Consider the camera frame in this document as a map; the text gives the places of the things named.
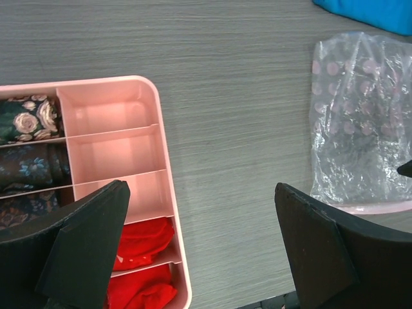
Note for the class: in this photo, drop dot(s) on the rose patterned dark cloth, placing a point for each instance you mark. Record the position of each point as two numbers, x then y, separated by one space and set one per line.
29 119

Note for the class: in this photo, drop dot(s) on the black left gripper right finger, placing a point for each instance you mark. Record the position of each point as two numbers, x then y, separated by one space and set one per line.
339 260

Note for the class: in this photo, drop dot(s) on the clear pink-dotted zip bag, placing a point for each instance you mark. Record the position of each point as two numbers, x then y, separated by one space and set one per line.
360 115

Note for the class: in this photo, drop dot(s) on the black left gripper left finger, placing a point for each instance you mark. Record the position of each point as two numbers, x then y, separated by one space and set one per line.
65 259

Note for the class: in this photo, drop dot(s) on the pink plastic divided organizer tray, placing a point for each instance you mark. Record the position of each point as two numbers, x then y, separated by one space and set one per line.
114 130

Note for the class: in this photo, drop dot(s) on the upper red folded cloth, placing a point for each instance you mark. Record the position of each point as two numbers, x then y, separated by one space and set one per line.
141 242

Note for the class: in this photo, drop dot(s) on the lower red folded cloth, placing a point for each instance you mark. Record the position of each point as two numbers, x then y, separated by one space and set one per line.
146 289

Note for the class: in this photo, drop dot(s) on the red folded cloth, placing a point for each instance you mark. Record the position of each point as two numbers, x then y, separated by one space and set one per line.
146 289
141 242

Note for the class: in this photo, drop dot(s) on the brown flower patterned dark cloth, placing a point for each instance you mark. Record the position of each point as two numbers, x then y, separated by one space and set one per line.
21 209

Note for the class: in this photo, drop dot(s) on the blue flower patterned dark cloth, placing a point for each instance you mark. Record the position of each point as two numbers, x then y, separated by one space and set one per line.
33 167

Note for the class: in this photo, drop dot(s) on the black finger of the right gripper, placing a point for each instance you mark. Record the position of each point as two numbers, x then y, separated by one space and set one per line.
405 169

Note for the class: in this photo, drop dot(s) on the blue folded cloth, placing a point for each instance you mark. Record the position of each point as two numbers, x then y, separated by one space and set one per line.
390 15

